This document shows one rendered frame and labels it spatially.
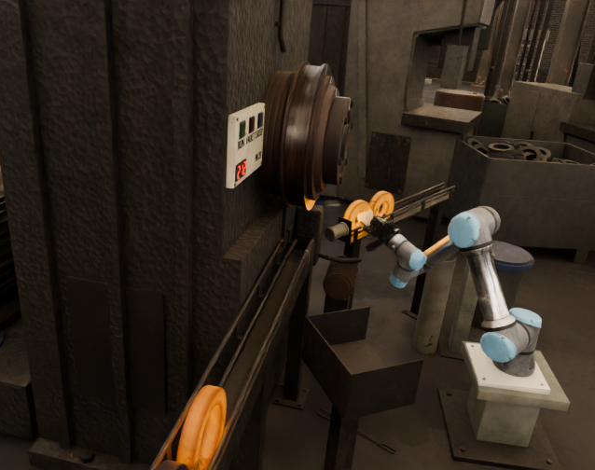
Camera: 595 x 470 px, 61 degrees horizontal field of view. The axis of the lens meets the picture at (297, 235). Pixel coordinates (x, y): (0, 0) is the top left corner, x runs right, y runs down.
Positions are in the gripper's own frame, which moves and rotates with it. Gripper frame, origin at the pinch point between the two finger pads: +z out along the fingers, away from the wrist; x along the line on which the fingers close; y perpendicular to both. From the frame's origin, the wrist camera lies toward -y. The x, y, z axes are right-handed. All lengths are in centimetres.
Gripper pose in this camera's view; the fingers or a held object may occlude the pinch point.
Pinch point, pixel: (358, 215)
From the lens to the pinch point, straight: 219.7
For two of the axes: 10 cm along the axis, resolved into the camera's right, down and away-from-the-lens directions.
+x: -7.3, 2.0, -6.5
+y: 2.9, -7.7, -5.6
